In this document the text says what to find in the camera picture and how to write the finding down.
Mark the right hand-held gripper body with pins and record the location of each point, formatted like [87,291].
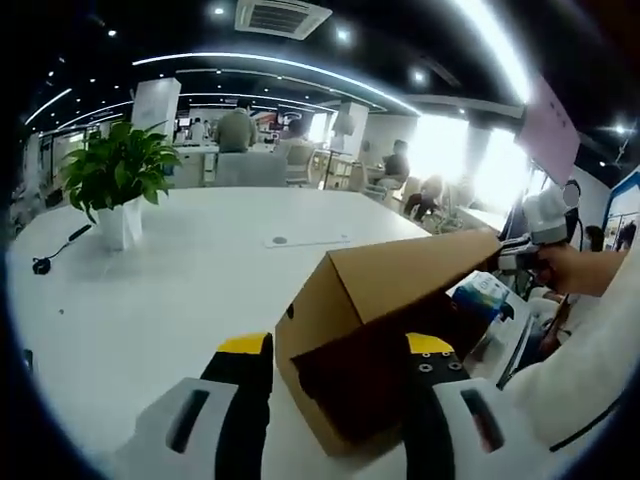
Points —
[545,215]

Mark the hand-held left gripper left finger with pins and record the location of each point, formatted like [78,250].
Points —
[245,400]

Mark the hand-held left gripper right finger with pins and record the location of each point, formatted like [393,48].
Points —
[450,400]

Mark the teal wet wipes pack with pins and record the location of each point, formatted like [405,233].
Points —
[480,292]

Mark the brown cardboard shoe box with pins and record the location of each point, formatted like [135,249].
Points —
[380,280]

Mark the person's right hand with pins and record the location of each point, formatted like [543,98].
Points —
[552,267]

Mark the pink hanging sign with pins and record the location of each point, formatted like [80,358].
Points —
[550,127]

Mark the grey office chair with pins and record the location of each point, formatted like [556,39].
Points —
[250,170]

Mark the green potted plant white pot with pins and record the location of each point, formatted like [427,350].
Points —
[120,165]

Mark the long ceiling light strip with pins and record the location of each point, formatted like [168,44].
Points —
[280,62]

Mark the ceiling air conditioner unit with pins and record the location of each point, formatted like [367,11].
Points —
[282,17]

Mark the blue wall poster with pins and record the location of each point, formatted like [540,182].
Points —
[625,215]

